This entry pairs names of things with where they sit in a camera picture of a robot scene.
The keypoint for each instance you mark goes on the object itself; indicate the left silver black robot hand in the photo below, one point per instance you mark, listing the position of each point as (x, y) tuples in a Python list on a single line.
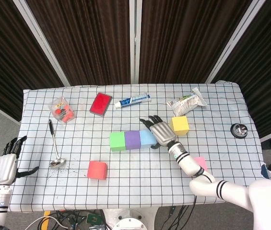
[(4, 169)]

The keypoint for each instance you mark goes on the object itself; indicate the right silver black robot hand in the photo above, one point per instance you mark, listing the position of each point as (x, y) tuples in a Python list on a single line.
[(162, 133)]

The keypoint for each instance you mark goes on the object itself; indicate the light blue foam cube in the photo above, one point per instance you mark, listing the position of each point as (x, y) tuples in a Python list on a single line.
[(146, 139)]

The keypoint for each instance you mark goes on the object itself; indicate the green foam cube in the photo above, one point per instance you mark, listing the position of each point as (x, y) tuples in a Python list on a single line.
[(117, 141)]

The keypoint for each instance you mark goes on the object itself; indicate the pink foam cube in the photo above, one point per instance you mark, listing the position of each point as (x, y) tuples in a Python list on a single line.
[(201, 163)]

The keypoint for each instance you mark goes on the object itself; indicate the red foam cube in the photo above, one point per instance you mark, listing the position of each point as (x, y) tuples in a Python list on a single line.
[(97, 170)]

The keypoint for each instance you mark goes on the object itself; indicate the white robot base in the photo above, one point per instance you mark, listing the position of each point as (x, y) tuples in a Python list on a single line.
[(130, 218)]

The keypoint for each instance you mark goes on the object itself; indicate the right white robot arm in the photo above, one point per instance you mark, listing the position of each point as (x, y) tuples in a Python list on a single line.
[(221, 189)]

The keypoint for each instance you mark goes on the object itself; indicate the yellow foam cube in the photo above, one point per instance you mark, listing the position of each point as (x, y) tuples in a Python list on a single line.
[(179, 125)]

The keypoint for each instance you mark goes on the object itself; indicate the purple foam cube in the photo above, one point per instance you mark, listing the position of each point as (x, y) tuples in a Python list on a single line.
[(132, 140)]

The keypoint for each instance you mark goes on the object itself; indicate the crumpled snack bag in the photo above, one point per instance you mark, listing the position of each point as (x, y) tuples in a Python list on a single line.
[(185, 104)]

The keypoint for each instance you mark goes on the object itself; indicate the blue white toothpaste tube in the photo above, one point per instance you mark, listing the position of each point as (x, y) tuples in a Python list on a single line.
[(133, 100)]

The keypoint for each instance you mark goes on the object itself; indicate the white grid tablecloth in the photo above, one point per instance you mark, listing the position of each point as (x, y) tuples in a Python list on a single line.
[(137, 187)]

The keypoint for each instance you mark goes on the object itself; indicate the red ink pad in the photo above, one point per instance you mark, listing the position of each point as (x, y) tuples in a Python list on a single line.
[(100, 104)]

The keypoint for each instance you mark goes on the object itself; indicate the small black metal cup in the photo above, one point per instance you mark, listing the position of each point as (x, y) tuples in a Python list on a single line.
[(239, 130)]

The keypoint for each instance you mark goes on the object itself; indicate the clear box with red caps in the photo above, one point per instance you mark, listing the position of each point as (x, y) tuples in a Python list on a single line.
[(62, 110)]

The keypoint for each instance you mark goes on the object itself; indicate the brown fabric partition panel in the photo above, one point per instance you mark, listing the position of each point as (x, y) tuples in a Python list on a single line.
[(267, 72), (5, 60), (85, 40), (188, 40)]

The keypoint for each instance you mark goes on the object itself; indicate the green circuit board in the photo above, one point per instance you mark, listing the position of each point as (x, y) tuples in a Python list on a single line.
[(93, 218)]

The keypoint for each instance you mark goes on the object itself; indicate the white partition frame post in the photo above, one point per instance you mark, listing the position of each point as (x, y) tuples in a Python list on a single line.
[(135, 40), (43, 43), (233, 40)]

